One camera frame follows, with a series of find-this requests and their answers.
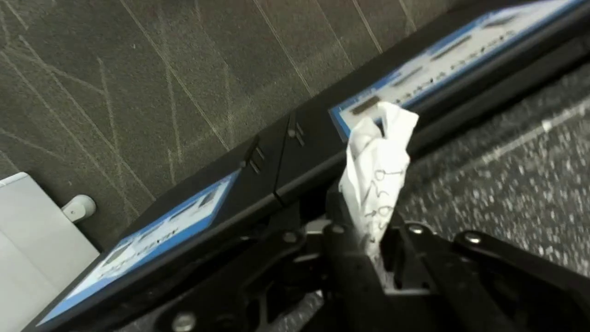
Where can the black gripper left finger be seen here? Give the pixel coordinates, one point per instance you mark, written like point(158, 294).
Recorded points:
point(320, 283)

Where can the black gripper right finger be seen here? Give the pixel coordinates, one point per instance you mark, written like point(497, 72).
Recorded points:
point(480, 288)

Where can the white paper piece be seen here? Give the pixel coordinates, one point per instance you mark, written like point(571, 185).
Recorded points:
point(375, 172)

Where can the black bin door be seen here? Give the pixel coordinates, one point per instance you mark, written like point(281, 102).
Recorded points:
point(255, 190)
point(307, 148)

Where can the blue mixed paper sign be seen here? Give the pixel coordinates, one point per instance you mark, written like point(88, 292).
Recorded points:
point(443, 61)
point(154, 240)

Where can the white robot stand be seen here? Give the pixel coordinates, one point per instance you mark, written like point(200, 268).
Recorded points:
point(30, 246)

